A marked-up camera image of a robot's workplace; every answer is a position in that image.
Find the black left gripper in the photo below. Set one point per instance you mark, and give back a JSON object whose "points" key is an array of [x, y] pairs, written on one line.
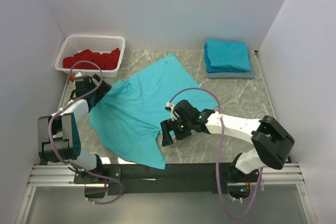
{"points": [[103, 90]]}

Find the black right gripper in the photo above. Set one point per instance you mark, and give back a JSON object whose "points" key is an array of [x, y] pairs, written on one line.
{"points": [[167, 125]]}

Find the turquoise t shirt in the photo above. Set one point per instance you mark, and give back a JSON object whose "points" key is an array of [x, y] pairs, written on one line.
{"points": [[127, 119]]}

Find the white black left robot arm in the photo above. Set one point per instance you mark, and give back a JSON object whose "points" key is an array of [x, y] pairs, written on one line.
{"points": [[59, 131]]}

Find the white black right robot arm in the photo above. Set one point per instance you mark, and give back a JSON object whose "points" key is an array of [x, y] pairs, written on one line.
{"points": [[272, 143]]}

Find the red t shirt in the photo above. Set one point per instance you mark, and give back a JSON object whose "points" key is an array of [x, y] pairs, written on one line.
{"points": [[105, 61]]}

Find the white plastic laundry basket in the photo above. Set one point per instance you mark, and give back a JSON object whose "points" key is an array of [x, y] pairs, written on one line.
{"points": [[97, 43]]}

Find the black base beam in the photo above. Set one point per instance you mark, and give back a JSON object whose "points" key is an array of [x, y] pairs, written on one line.
{"points": [[176, 178]]}

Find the folded blue middle shirt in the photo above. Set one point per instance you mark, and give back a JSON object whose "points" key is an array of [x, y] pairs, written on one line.
{"points": [[214, 66]]}

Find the folded turquoise top shirt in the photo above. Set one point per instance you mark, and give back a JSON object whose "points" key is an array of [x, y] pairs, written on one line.
{"points": [[228, 52]]}

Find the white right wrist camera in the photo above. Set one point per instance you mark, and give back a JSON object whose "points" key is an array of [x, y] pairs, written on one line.
{"points": [[170, 107]]}

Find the aluminium rail frame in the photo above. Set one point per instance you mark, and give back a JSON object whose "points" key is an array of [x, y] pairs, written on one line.
{"points": [[124, 119]]}

